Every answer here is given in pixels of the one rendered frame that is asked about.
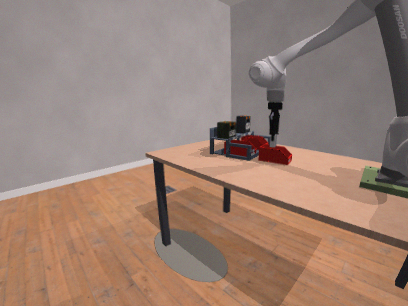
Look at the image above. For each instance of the red bin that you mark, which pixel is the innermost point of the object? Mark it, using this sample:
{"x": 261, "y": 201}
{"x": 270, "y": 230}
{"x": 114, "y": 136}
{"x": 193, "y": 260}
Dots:
{"x": 255, "y": 142}
{"x": 238, "y": 150}
{"x": 280, "y": 156}

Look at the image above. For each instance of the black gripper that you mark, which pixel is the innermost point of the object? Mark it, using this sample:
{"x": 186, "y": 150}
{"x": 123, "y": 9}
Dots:
{"x": 275, "y": 107}

